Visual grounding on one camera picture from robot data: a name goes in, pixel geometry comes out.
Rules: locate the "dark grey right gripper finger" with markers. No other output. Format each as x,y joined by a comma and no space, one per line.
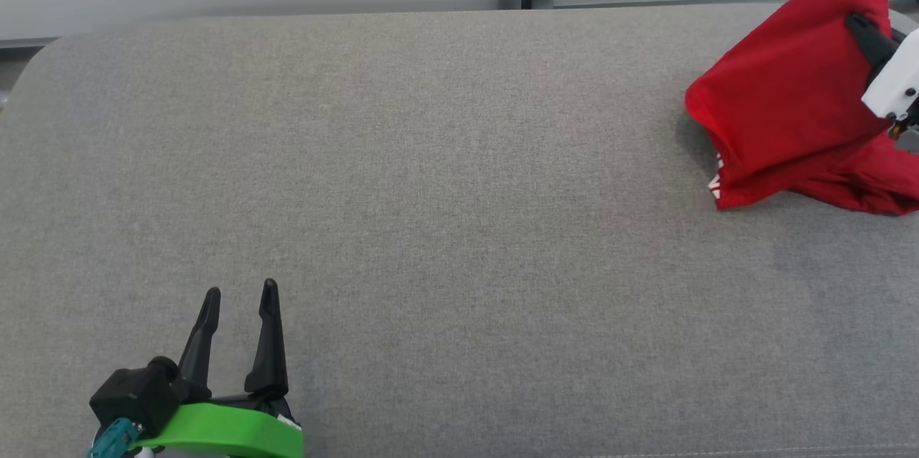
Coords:
872,41

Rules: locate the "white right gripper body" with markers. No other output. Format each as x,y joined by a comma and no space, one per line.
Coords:
897,81

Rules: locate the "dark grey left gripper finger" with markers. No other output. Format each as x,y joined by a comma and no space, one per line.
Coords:
201,357
269,357

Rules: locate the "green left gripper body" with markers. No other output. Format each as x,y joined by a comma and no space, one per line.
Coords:
230,433

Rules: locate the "red shorts white stripe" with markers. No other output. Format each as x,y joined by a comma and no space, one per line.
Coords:
876,178

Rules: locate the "red Bulls 23 jersey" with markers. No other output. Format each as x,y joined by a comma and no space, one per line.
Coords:
782,85

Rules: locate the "grey fabric sofa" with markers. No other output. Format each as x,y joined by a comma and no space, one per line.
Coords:
431,192

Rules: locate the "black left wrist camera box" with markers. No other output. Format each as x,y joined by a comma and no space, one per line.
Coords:
136,397

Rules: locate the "grey partition floor rail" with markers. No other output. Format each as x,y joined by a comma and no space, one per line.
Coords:
646,3

